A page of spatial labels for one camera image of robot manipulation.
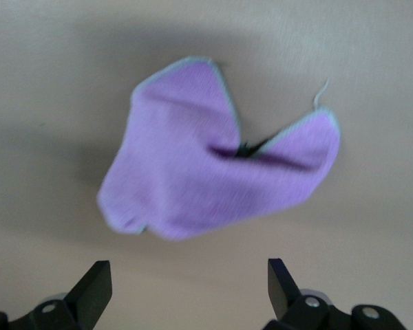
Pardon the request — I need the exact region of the purple microfibre towel grey edge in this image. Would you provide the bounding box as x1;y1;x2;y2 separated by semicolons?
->
96;56;341;241

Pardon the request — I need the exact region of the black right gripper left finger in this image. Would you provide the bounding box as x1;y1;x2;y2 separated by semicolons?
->
0;260;113;330

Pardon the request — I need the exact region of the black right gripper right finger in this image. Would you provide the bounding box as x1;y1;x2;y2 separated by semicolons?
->
263;257;409;330

